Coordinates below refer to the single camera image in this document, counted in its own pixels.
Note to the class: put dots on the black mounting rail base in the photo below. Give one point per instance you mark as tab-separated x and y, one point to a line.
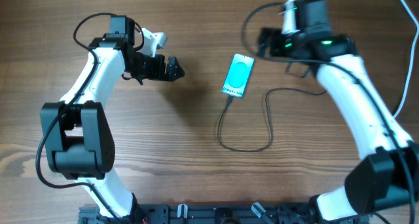
295	212

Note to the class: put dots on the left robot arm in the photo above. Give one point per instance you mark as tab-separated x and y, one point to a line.
77	139

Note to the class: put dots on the teal screen smartphone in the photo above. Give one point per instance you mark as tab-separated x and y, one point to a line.
238	75

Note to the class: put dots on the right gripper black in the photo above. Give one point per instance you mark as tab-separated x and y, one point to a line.
270	39

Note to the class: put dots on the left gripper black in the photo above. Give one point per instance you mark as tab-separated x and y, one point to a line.
157	74

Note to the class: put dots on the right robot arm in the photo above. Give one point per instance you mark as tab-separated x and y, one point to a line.
387	174

